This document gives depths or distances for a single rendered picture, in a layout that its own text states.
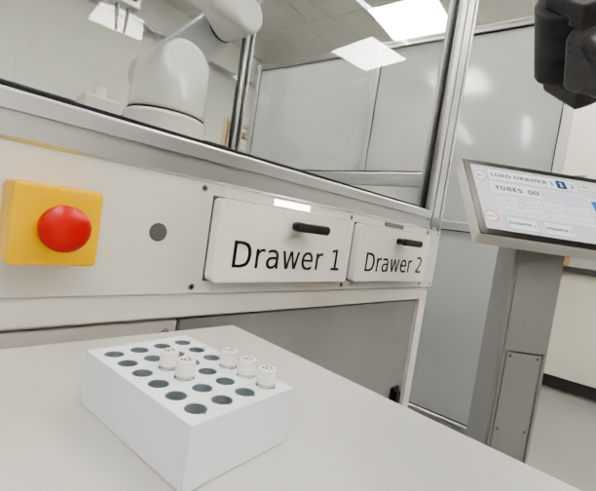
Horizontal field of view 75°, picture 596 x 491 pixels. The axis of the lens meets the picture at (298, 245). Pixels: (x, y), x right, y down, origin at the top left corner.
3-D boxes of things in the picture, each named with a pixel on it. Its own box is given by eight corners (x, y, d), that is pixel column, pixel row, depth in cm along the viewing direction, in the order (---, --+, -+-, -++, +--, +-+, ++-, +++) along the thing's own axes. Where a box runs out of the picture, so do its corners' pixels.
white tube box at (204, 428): (285, 440, 27) (294, 387, 26) (181, 497, 20) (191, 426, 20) (180, 376, 34) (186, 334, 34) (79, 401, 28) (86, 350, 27)
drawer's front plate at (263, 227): (345, 282, 71) (354, 221, 70) (210, 283, 50) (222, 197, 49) (338, 280, 72) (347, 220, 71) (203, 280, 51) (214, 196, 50)
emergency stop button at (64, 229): (91, 254, 34) (96, 209, 34) (37, 252, 31) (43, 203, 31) (80, 249, 36) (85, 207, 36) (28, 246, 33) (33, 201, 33)
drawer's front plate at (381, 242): (423, 281, 94) (430, 236, 93) (353, 282, 73) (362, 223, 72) (417, 280, 95) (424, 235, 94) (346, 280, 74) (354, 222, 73)
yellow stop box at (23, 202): (98, 269, 37) (108, 193, 36) (5, 267, 31) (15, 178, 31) (81, 259, 40) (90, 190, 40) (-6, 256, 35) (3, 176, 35)
